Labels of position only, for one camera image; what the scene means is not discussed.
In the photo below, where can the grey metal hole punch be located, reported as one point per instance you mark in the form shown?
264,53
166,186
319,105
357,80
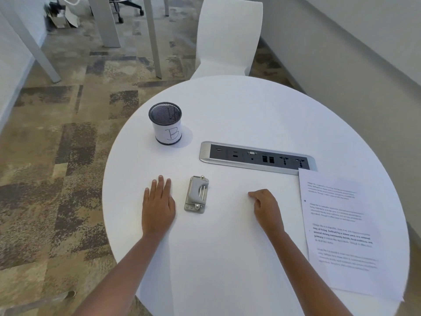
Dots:
196,194

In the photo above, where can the person's left little finger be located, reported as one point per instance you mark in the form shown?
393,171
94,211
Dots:
146,196

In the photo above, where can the black mesh pen cup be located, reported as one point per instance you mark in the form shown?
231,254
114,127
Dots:
166,123

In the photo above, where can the open cardboard box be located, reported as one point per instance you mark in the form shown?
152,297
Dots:
62,16

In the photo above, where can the thin white desk leg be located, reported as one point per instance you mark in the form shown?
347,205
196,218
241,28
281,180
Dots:
153,36

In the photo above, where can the wide white desk panel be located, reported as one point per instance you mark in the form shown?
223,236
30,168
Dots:
103,21

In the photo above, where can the slanted white desk leg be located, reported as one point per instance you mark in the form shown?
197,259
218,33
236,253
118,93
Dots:
28,36

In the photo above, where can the person's left forearm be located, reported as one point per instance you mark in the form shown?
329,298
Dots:
123,276

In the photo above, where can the person's left middle finger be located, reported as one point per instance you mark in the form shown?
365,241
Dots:
161,186

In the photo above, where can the person's right fingers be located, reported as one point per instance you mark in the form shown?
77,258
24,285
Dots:
255,195

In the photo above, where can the person's right forearm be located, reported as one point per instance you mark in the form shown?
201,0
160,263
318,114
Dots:
302,273

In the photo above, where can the silver table socket panel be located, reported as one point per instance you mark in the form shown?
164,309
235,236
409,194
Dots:
256,157

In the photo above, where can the white moulded chair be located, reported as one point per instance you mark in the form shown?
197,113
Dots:
227,39

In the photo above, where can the person's left hand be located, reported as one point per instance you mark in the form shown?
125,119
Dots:
158,210

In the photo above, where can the printed white paper sheet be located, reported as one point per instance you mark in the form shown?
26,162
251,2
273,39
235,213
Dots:
342,230

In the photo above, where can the grey metal floor bar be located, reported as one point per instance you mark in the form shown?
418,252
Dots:
36,302

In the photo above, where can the person's right hand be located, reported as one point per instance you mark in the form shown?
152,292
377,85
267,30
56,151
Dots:
268,210

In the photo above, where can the black office chair base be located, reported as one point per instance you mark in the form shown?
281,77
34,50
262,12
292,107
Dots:
126,8

